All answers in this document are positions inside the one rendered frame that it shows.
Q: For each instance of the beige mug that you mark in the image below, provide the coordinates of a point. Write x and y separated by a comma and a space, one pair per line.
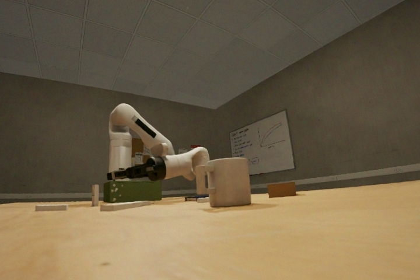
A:
228, 182

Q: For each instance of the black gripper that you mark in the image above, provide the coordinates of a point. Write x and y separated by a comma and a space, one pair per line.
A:
155, 167

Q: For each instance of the white domino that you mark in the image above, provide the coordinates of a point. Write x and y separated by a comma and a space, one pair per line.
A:
114, 207
95, 195
133, 205
51, 207
201, 200
145, 203

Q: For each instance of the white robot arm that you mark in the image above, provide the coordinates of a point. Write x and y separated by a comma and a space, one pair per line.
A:
120, 152

